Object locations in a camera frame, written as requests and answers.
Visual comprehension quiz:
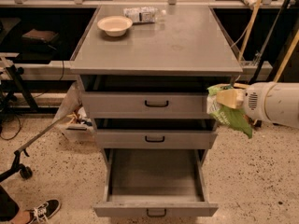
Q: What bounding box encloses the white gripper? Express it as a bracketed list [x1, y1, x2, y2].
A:
[216, 82, 272, 121]

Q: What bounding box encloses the green rice chip bag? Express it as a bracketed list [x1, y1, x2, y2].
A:
[206, 84, 252, 138]

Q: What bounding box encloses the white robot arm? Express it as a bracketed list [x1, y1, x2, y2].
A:
[216, 82, 299, 128]

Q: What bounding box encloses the grey metal drawer cabinet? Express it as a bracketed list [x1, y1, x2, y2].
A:
[69, 4, 243, 166]

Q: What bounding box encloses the grey top drawer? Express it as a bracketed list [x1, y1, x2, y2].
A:
[81, 91, 211, 119]

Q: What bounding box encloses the grey drawer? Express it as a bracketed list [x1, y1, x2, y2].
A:
[81, 91, 211, 119]
[94, 149, 218, 217]
[95, 130, 217, 149]

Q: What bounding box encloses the grey bottom drawer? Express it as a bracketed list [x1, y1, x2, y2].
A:
[94, 149, 218, 217]

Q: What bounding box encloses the grey middle drawer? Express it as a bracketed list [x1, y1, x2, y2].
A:
[95, 130, 217, 149]

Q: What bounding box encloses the clear plastic bag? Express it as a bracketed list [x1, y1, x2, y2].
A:
[53, 82, 82, 122]

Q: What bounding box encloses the clear plastic water bottle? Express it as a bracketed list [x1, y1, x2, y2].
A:
[123, 7, 166, 24]

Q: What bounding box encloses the white paper bowl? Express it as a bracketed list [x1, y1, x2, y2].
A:
[97, 16, 133, 37]

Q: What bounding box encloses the dark box on shelf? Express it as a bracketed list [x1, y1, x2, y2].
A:
[21, 29, 58, 44]

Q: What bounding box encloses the black metal table leg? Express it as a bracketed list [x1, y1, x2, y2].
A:
[0, 52, 38, 112]

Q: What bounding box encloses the black wheeled stand leg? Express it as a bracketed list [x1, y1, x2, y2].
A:
[0, 118, 64, 182]

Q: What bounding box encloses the black and white sneaker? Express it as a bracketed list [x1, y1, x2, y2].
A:
[27, 199, 61, 224]

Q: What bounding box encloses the wooden easel frame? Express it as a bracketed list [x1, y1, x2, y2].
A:
[238, 0, 291, 85]

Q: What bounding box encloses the black floor cable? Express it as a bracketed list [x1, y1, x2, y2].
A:
[0, 110, 22, 142]

